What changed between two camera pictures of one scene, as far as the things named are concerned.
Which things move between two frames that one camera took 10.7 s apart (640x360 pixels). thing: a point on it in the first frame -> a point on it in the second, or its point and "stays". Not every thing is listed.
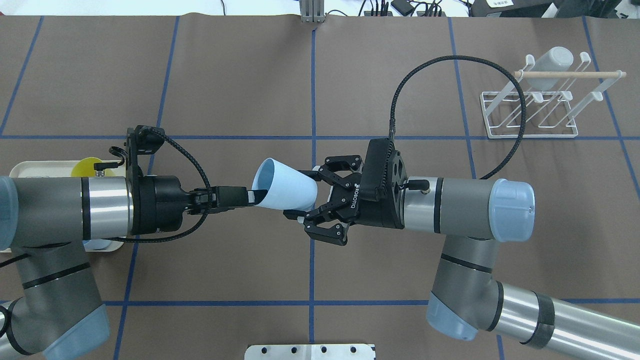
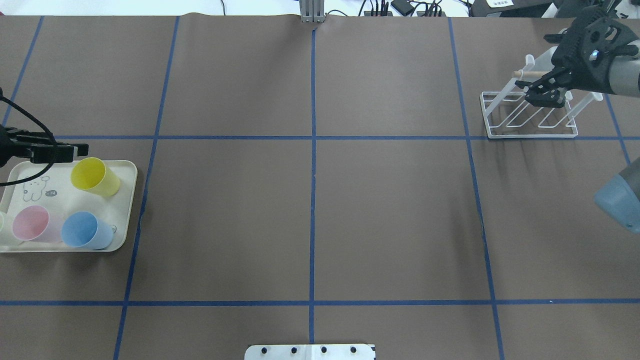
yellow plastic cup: (85, 167) stays
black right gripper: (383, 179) -> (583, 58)
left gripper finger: (220, 196) -> (57, 153)
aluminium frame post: (312, 11) stays
